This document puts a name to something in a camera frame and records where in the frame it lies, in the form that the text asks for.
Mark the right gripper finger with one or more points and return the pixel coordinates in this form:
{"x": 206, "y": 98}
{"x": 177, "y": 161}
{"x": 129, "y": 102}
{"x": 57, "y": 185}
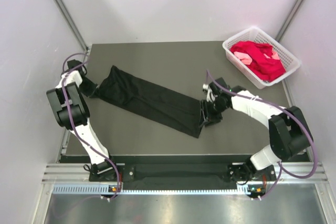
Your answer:
{"x": 203, "y": 104}
{"x": 204, "y": 121}

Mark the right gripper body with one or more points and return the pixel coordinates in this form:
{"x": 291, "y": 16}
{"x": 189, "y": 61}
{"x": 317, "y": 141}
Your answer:
{"x": 214, "y": 109}

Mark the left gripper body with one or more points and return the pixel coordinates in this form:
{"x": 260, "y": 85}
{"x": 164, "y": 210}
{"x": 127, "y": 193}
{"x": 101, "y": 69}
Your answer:
{"x": 87, "y": 87}

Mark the black t shirt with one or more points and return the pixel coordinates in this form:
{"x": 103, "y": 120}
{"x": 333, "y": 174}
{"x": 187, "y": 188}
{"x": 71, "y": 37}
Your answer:
{"x": 151, "y": 101}

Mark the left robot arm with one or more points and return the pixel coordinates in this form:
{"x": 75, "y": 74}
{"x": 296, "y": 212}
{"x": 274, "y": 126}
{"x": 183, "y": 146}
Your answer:
{"x": 71, "y": 112}

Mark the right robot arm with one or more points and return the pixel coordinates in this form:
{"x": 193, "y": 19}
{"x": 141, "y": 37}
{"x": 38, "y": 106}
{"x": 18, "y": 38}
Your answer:
{"x": 288, "y": 131}

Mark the pink t shirt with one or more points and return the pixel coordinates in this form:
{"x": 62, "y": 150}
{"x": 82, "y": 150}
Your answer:
{"x": 243, "y": 57}

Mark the red t shirt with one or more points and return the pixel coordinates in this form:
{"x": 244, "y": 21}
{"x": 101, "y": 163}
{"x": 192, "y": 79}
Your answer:
{"x": 266, "y": 64}

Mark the white plastic basket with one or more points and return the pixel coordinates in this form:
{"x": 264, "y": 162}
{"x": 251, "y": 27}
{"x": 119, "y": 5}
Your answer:
{"x": 289, "y": 61}

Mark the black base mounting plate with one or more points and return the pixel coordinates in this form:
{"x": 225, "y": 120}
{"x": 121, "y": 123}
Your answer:
{"x": 186, "y": 171}

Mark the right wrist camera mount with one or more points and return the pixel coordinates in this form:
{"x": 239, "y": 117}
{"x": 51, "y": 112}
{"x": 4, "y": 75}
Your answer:
{"x": 210, "y": 97}

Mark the slotted cable duct rail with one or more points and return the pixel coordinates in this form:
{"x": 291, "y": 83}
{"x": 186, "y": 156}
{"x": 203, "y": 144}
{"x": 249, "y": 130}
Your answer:
{"x": 109, "y": 190}

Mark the left aluminium frame post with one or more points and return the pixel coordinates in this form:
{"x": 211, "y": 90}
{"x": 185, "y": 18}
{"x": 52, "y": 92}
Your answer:
{"x": 71, "y": 24}

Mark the aluminium frame post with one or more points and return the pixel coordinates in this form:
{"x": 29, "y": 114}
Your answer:
{"x": 289, "y": 19}
{"x": 71, "y": 24}

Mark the right aluminium frame post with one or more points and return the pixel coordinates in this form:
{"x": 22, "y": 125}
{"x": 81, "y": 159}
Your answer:
{"x": 289, "y": 19}

